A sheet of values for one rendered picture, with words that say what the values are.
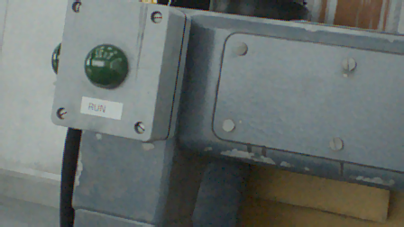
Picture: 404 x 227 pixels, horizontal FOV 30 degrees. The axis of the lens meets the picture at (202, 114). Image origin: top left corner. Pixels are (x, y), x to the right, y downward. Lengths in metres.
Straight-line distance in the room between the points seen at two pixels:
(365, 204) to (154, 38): 0.34
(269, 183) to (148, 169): 0.25
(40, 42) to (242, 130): 6.09
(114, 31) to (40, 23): 6.11
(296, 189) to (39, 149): 5.86
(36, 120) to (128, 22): 6.09
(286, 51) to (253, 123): 0.05
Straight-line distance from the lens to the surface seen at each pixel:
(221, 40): 0.54
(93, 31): 0.51
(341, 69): 0.51
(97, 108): 0.51
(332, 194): 0.76
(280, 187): 0.77
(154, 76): 0.49
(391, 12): 1.01
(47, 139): 6.54
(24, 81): 6.65
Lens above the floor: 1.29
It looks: 3 degrees down
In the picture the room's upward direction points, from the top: 9 degrees clockwise
